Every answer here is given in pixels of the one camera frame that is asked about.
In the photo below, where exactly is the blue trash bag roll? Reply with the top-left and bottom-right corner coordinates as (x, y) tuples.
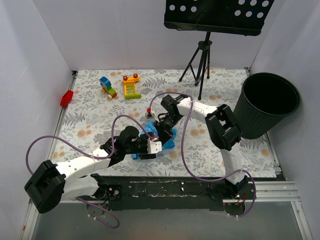
(131, 120), (178, 160)

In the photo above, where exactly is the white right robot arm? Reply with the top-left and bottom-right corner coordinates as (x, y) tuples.
(154, 94), (248, 199)

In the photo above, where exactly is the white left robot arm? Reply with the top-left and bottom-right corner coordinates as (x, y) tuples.
(24, 126), (162, 214)

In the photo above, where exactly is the black ribbed trash bin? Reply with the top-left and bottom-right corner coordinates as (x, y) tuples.
(233, 72), (301, 140)

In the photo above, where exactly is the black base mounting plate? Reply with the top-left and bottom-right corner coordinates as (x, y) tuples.
(77, 176), (258, 212)

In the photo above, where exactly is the yellow toy block house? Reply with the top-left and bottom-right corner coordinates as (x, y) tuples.
(121, 73), (142, 100)

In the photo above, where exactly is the floral patterned table mat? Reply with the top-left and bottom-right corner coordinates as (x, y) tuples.
(47, 69), (277, 178)

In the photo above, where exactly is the black music stand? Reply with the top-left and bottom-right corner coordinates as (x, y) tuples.
(164, 0), (274, 87)

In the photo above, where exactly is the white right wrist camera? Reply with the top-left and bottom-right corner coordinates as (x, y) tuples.
(145, 107), (155, 119)

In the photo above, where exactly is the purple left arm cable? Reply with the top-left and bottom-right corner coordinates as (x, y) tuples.
(25, 114), (157, 229)

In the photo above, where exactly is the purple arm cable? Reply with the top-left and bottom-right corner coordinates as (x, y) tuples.
(148, 92), (256, 218)
(25, 114), (157, 229)

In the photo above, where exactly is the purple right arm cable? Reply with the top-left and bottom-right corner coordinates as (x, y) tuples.
(148, 92), (256, 218)

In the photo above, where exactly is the red block on rail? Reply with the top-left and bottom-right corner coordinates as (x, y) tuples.
(60, 90), (74, 108)

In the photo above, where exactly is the aluminium frame rail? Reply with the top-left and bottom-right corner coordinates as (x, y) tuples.
(22, 177), (313, 240)

